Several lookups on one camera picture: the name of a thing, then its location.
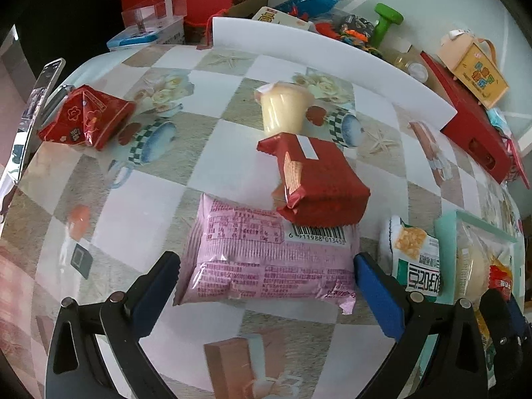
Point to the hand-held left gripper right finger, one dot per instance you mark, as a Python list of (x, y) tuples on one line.
[(378, 299)]

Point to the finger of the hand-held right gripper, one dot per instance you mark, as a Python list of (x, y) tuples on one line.
[(516, 316), (498, 320)]

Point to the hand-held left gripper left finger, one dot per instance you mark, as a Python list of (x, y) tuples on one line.
[(156, 295)]

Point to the green and white snack packet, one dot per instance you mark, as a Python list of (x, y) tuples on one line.
[(415, 266)]

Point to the bun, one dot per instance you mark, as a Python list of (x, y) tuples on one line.
[(474, 262)]

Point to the teal cardboard tray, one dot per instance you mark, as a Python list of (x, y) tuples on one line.
[(447, 232)]

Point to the pink snack packet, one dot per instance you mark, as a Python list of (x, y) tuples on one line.
[(257, 266)]

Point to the dark red biscuit packet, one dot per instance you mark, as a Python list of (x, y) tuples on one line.
[(328, 183)]

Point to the red flowered snack packet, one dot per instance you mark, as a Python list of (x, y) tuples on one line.
[(83, 120)]

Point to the cream pudding cup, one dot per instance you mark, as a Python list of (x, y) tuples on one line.
[(282, 108)]

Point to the printed checkered tablecloth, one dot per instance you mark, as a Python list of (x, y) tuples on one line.
[(145, 199)]

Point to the red patterned gift bag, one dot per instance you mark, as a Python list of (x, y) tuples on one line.
[(515, 158)]

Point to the red gift box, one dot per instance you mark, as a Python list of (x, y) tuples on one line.
[(469, 124)]

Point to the wet wipes pack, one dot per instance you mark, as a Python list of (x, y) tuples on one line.
[(496, 118)]

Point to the phone stand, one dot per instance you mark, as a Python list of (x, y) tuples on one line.
[(58, 99)]

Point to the smartphone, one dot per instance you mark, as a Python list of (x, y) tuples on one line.
[(43, 87)]

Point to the glass jar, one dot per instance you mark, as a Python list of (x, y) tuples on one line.
[(405, 64)]

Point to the white foam board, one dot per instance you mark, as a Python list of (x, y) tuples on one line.
[(332, 56)]

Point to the pile of small toys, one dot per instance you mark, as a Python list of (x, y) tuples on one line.
[(349, 27)]

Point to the green dumbbell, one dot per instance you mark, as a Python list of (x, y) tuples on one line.
[(384, 20)]

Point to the clear plastic box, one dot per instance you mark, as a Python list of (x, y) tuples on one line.
[(153, 12)]

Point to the black cabinet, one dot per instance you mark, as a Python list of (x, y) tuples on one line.
[(83, 16)]

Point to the white card box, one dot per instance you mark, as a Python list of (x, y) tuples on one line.
[(274, 17)]

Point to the open cardboard box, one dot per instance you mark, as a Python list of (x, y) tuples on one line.
[(245, 8)]

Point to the blue bottle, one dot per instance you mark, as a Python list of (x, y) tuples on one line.
[(309, 2)]

